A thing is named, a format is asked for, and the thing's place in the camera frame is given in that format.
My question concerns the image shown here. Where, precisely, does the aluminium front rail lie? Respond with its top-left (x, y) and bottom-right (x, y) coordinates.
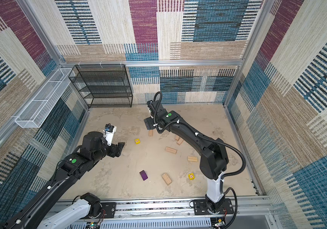
top-left (38, 196), bottom-right (282, 229)

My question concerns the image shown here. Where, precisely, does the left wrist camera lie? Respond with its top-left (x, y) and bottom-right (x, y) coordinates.
top-left (104, 124), bottom-right (117, 146)

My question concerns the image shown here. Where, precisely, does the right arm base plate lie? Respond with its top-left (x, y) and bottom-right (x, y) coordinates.
top-left (189, 198), bottom-right (235, 215)

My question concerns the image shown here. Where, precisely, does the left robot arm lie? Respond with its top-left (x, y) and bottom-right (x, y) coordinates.
top-left (0, 131), bottom-right (125, 229)

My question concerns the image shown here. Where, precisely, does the purple block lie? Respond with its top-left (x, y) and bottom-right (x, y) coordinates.
top-left (140, 170), bottom-right (148, 181)

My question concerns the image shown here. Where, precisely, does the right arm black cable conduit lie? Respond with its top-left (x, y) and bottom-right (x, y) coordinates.
top-left (151, 91), bottom-right (247, 229)

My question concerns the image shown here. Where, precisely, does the black wire shelf rack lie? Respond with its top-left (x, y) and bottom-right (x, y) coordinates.
top-left (69, 64), bottom-right (133, 108)

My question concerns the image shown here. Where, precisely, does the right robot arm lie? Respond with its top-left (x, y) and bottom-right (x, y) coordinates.
top-left (144, 100), bottom-right (229, 214)

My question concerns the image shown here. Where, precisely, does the wood block front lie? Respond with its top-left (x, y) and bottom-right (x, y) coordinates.
top-left (161, 173), bottom-right (172, 186)

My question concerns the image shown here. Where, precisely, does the white mesh wall basket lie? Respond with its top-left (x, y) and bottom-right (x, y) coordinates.
top-left (15, 68), bottom-right (72, 128)

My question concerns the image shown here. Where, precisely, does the yellow cube red mark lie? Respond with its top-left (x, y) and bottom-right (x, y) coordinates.
top-left (188, 173), bottom-right (195, 180)

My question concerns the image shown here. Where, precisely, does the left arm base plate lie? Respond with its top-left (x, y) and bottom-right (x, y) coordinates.
top-left (77, 202), bottom-right (116, 220)

